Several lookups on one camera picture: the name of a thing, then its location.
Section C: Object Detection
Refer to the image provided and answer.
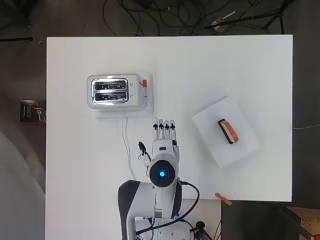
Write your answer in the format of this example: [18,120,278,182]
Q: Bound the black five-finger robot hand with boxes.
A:
[138,117,182,168]

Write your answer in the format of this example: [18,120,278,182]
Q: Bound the orange slice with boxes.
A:
[221,119,240,144]

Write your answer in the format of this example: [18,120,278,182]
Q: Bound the black block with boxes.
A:
[217,119,235,145]

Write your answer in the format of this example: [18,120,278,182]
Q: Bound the large white flat box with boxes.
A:
[191,95,261,169]

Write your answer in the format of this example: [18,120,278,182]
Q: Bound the steel toaster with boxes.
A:
[86,73,150,110]

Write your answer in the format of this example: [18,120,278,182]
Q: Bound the orange clamp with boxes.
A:
[214,192,233,207]

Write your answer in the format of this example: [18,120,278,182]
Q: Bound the dark printed box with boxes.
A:
[19,98,47,124]

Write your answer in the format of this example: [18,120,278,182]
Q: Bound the white toaster power cable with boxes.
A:
[119,111,138,183]

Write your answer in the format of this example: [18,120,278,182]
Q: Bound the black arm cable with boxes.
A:
[134,180,201,235]

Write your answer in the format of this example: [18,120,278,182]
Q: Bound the black floor cable bundle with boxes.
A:
[102,0,209,37]

